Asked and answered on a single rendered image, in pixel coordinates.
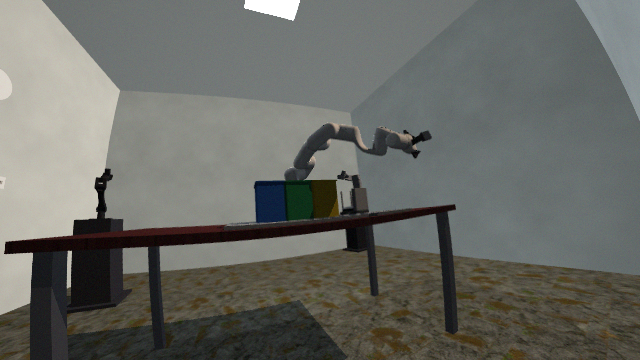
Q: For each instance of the yellow open-top bin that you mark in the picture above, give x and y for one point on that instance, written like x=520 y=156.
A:
x=324 y=196

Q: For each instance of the blue open-top bin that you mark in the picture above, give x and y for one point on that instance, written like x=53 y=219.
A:
x=270 y=201

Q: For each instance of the green open-top bin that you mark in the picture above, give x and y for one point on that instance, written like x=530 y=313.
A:
x=298 y=199

